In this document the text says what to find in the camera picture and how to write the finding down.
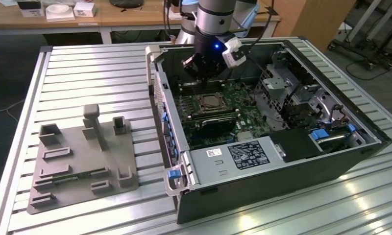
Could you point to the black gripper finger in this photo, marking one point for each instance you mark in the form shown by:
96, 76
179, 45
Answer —
191, 64
219, 68

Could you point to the silver CPU with green rim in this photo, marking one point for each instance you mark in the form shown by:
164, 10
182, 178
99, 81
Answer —
214, 102

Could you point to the thin metal locking lever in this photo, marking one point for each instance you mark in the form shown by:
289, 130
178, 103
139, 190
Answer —
215, 113

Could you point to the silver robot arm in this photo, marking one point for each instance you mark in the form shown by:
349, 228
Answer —
212, 17

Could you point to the CPU socket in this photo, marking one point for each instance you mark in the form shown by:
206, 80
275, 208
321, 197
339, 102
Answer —
230, 107

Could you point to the silver drive cage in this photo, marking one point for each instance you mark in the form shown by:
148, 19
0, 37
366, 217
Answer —
274, 83

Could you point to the green motherboard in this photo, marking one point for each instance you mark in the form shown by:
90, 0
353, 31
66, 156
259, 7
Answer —
244, 117

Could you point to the black graphics card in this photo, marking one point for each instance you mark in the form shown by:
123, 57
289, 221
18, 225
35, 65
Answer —
215, 126

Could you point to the wooden desk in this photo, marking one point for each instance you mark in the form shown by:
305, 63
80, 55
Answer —
134, 17

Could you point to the small silver chipset heatsink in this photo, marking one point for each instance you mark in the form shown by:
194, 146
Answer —
248, 136

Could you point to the black round object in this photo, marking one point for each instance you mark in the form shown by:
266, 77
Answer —
126, 3

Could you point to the wooden cabinet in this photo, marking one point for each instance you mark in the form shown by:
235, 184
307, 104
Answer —
317, 22

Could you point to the black plastic shroud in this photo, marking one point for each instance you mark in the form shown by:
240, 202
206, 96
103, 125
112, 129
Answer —
294, 144

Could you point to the plain white box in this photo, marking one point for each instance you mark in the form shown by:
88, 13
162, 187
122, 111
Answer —
84, 11

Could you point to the grey power supply unit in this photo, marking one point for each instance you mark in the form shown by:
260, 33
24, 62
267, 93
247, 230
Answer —
208, 166

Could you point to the white round holder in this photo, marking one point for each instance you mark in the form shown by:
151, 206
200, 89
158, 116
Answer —
60, 14

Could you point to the blue case release latch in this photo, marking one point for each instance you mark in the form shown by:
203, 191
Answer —
172, 175

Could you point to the white wheeled equipment stand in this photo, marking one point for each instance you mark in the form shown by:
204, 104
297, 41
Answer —
359, 27

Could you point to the black open PC case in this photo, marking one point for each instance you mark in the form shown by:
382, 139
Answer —
264, 186

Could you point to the grey parts rack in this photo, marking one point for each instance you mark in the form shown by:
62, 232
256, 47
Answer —
78, 156

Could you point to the white box with black top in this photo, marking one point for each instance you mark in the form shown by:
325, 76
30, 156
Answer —
31, 12

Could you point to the green RAM stick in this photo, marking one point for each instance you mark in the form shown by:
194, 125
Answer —
72, 176

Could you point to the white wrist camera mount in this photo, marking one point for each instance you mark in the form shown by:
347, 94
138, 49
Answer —
232, 49

